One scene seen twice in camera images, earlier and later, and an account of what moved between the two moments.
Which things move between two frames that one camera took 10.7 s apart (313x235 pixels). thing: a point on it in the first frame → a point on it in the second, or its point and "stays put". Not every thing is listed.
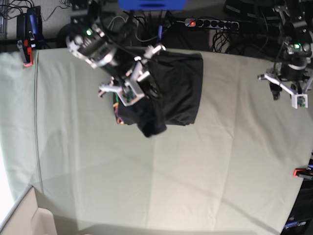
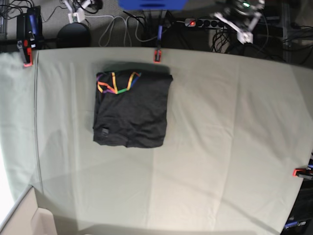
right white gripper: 299,100 → 245,37
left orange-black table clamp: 25,45 stays put
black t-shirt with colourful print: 180,75 → 130,108
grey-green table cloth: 231,172 stays put
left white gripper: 139,80 → 78,16
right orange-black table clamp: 304,173 stays put
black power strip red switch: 212,23 stays put
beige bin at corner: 27,218 stays put
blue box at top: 152,5 stays put
